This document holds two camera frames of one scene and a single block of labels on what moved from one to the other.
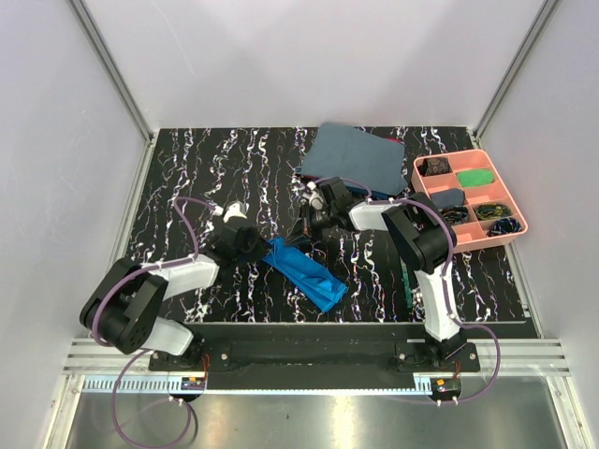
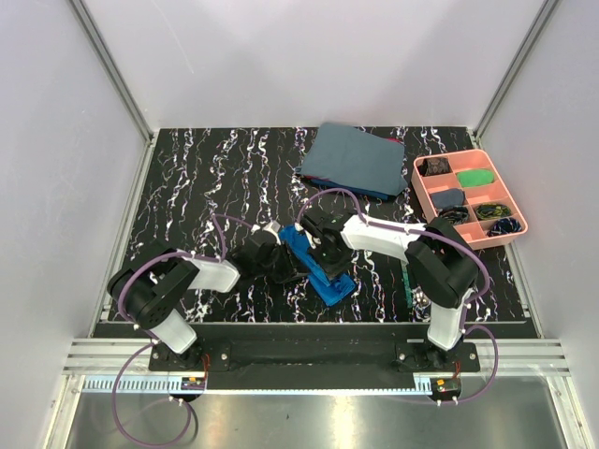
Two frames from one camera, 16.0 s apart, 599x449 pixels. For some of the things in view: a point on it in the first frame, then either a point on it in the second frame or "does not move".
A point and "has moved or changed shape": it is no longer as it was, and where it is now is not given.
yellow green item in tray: (492, 211) does not move
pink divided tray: (465, 187) does not move
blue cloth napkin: (310, 280) has moved or changed shape
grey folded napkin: (338, 150) does not move
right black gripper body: (325, 215) to (335, 262)
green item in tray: (475, 178) does not move
